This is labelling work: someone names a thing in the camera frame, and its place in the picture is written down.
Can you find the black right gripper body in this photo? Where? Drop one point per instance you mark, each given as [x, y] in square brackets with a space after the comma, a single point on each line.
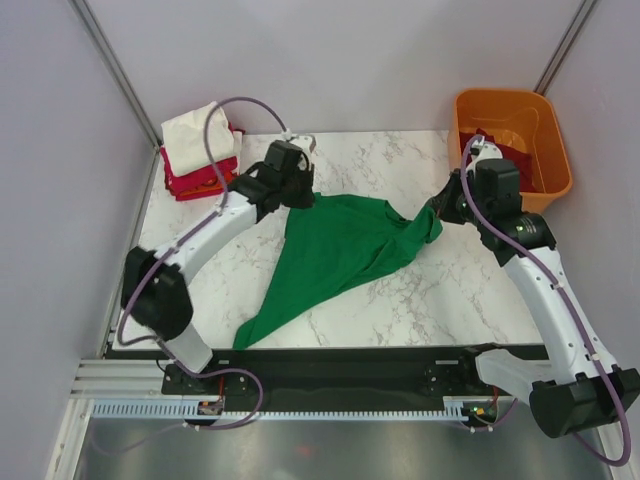
[458, 209]

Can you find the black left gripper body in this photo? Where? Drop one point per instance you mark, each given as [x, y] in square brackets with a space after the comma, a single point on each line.
[298, 189]

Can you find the green t-shirt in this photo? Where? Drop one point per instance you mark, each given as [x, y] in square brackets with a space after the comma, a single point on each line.
[342, 242]

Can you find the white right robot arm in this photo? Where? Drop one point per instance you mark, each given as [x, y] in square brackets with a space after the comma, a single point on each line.
[581, 385]

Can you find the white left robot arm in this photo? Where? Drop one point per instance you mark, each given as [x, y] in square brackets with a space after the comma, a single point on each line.
[155, 298]

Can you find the dark red t-shirt in tub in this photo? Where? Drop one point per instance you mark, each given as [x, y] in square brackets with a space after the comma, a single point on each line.
[523, 161]

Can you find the pink folded t-shirt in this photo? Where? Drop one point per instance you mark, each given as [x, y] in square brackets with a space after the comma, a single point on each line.
[229, 167]

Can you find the orange plastic tub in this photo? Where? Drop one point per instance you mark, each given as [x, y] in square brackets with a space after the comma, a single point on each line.
[522, 120]

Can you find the orange folded t-shirt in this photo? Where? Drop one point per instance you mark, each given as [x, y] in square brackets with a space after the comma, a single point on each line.
[210, 188]

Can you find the white folded t-shirt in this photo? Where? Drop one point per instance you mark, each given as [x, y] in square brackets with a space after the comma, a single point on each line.
[183, 138]

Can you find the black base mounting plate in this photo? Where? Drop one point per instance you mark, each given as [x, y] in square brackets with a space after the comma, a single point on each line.
[334, 377]

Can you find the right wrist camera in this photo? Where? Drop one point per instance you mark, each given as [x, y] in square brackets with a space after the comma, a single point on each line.
[483, 149]

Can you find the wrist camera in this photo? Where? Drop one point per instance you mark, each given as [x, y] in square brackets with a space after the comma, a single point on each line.
[306, 142]
[483, 149]

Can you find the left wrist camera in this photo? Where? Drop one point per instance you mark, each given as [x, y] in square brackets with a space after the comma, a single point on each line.
[306, 142]

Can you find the right aluminium frame post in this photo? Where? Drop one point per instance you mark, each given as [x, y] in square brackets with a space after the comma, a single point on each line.
[568, 40]

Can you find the aluminium frame post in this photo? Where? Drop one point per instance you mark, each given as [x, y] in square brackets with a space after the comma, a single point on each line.
[568, 40]
[99, 39]

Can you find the slotted cable duct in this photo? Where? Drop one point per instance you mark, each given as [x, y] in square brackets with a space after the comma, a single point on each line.
[444, 409]

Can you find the left aluminium frame post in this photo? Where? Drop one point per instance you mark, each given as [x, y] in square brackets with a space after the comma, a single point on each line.
[99, 39]

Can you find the aluminium front rail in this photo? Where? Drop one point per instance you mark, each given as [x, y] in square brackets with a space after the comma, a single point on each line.
[117, 379]

